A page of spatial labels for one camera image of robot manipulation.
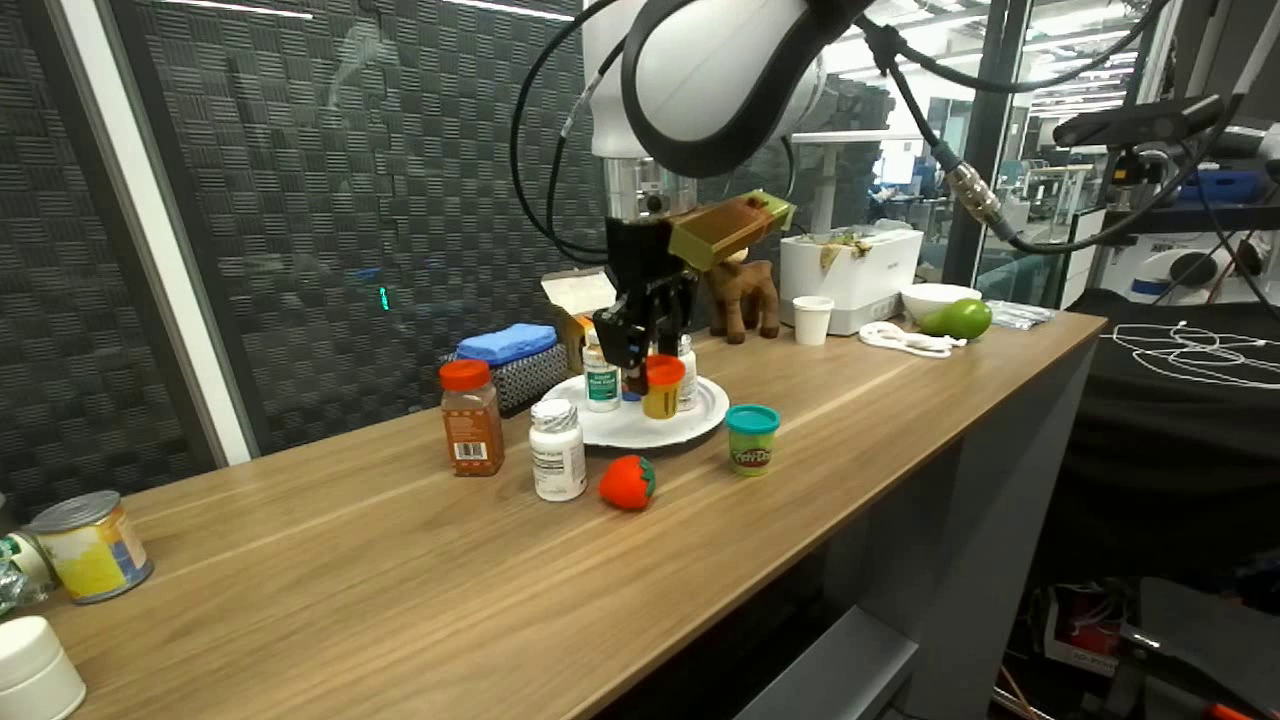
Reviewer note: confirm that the yellowish wrist camera box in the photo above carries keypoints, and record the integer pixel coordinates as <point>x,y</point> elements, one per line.
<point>730,226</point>

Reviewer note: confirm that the blue sponge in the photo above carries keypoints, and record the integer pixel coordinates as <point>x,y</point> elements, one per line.
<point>507,340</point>

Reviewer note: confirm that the orange cap spice jar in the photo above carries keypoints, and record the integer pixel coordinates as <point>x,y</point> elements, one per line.
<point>469,423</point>

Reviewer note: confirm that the large white pill bottle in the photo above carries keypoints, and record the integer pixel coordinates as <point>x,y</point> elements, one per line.
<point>559,454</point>

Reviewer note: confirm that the small white green object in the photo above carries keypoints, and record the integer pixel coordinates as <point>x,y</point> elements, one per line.
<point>23,564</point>

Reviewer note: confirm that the open yellow cardboard box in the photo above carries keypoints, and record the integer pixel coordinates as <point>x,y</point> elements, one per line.
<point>575,298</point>

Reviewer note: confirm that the red strawberry plush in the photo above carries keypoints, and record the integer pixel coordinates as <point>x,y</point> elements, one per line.
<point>625,483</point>

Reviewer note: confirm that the black covered desk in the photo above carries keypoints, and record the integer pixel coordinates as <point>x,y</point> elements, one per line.
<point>1175,465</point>

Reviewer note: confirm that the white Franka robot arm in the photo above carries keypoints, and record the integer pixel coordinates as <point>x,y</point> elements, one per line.
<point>704,74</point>

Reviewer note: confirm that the white round jar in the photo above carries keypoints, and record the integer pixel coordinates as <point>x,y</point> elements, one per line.
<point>33,672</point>

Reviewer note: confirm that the small white bottle blue label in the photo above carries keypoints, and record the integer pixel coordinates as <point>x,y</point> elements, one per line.
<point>688,373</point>

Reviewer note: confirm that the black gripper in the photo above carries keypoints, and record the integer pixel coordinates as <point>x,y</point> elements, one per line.
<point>645,267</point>

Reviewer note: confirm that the grey bin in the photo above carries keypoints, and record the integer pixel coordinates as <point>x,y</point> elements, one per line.
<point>835,667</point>

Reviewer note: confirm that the green fruit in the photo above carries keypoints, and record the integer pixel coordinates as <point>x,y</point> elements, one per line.
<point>961,321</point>

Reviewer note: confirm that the tin can yellow label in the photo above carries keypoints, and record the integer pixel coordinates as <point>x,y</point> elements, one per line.
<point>93,550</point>

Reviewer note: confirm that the white lab machine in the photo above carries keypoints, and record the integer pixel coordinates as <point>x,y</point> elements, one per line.
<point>1175,267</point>

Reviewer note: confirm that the white paper sheet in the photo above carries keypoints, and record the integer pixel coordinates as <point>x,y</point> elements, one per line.
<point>1024,313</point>

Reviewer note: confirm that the yellow tub orange lid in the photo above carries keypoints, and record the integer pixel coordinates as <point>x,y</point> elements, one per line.
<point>661,389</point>

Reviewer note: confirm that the white paper plate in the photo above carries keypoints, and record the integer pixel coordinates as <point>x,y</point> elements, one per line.
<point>640,431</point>

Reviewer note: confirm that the yellow tub teal lid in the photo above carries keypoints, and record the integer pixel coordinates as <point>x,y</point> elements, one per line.
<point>752,437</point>

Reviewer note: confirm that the white wall post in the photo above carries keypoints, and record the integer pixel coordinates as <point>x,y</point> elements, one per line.
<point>146,226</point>

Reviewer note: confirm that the black camera on stand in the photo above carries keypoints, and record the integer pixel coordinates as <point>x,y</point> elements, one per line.
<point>1145,121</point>

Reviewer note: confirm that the white bowl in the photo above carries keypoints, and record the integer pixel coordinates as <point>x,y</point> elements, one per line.
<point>941,298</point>

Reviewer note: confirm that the white bottle green label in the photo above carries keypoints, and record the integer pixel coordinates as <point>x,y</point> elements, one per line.
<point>603,389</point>

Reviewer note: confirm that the white paper cup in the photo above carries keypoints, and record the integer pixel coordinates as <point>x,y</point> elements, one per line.
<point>812,319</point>

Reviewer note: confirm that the brown moose plush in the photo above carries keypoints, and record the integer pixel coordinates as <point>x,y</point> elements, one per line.
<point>744,300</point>

